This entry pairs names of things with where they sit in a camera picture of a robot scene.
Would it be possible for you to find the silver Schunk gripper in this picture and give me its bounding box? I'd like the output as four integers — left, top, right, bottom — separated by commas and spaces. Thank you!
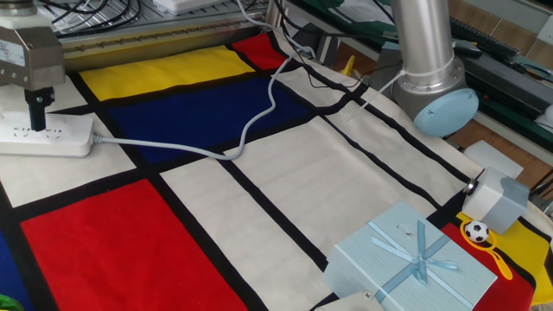
0, 15, 66, 133

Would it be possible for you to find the white power strip grey cable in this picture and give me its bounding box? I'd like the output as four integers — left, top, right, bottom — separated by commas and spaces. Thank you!
0, 97, 95, 158

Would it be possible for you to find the white power strip on rack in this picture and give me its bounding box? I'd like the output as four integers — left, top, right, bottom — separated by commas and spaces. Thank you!
153, 0, 226, 16

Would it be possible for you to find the Mondrian pattern colour block cloth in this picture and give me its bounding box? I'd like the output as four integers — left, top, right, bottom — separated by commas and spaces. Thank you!
0, 32, 553, 311

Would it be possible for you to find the yellow grey box green button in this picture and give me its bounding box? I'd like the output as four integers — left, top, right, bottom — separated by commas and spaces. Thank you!
0, 294, 25, 311

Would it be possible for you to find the small yellow object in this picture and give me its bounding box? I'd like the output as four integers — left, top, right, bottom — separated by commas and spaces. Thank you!
340, 54, 356, 78

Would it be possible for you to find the white paper sheet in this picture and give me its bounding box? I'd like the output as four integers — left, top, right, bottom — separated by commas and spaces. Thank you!
334, 0, 392, 25

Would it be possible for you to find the white zip tie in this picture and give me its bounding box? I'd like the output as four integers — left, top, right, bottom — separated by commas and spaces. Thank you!
359, 68, 407, 110

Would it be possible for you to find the light blue ribboned gift box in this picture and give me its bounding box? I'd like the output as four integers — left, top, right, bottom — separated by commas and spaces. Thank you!
321, 200, 499, 311

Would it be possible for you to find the soccer ball yellow paddle toy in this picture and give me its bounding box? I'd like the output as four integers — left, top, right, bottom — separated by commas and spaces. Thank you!
459, 219, 514, 281

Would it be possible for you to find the white foam block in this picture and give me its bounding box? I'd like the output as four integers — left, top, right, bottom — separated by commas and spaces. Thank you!
462, 140, 524, 179

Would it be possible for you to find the black keyboard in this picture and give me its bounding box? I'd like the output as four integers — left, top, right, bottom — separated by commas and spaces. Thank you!
448, 16, 522, 61

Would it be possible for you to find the green workbench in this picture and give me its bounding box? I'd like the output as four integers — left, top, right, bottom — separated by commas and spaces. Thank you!
293, 0, 553, 155

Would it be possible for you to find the aluminium table frame rail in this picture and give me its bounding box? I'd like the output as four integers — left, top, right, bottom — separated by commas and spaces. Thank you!
58, 16, 269, 73

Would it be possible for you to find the grey box metal ring button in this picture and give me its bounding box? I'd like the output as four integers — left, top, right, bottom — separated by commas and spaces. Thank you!
461, 167, 531, 236

